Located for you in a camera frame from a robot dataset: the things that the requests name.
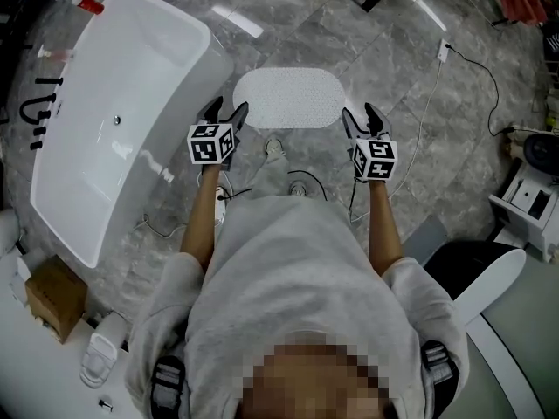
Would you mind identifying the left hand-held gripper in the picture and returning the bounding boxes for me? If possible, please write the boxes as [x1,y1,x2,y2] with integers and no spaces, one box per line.
[187,96,250,174]

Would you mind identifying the white vanity counter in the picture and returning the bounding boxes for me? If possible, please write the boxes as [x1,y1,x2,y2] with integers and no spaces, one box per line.
[0,207,148,419]

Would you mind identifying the red bottle with white cap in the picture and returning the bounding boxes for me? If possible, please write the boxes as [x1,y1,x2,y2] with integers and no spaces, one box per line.
[72,0,107,16]

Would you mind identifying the pink clear bottle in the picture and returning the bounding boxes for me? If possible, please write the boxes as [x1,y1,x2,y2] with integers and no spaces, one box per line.
[38,45,76,64]

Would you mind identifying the white curved basin rim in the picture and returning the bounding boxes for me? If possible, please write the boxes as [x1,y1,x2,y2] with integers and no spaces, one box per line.
[462,255,559,419]

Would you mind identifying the white oval bath mat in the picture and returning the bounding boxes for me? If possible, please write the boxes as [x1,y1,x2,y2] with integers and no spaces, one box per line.
[232,67,348,130]

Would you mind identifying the person's right forearm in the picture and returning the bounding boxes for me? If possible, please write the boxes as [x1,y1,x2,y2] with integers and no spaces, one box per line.
[368,179,405,278]

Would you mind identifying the brown cardboard box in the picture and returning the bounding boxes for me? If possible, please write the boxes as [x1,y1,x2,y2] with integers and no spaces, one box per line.
[24,255,89,345]

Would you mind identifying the person's grey sweatshirt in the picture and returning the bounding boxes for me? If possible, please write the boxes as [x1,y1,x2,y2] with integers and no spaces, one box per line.
[124,194,471,419]

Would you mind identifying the person's grey trousers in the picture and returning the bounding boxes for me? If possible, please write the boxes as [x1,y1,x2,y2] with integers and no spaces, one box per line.
[247,145,292,201]

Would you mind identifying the white bathtub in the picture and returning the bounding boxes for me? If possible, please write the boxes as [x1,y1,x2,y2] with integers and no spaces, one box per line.
[29,0,237,270]

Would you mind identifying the person's left forearm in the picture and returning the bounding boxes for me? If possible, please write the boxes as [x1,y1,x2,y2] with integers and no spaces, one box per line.
[180,163,222,272]

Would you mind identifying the black seat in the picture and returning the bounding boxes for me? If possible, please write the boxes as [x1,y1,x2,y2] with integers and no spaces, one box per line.
[424,239,521,301]

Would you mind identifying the black round speaker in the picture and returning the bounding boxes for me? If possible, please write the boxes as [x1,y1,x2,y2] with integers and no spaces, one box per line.
[522,133,559,170]

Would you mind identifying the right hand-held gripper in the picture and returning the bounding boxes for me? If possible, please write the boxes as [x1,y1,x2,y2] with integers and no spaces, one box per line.
[342,102,400,183]

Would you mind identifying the black bathtub faucet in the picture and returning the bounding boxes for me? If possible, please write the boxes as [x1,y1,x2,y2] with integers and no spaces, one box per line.
[18,76,65,151]

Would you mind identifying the black cable near feet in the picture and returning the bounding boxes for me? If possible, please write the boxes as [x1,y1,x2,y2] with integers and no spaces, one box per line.
[217,169,328,203]

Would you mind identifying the white cable beside bathtub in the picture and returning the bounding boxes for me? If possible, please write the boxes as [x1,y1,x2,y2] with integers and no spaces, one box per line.
[129,213,190,240]

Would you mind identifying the white plastic dispenser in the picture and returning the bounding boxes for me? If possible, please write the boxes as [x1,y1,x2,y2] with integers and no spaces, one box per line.
[79,311,128,388]

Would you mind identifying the white storage cabinet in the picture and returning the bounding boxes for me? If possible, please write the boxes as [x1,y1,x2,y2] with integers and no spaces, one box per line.
[487,158,559,264]

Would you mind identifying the left black backpack strap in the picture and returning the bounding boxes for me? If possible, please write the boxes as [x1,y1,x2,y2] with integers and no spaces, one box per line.
[149,355,188,419]

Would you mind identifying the person's left shoe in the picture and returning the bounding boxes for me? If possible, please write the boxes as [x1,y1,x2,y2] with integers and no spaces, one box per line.
[264,134,286,157]

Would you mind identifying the white floor power strip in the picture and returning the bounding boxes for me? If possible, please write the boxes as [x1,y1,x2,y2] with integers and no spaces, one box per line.
[214,183,229,227]

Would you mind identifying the black power cable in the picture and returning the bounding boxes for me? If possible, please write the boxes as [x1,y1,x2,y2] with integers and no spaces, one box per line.
[447,45,515,138]

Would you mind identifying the thin white cable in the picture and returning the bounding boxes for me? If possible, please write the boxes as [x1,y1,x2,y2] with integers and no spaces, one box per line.
[349,58,445,224]

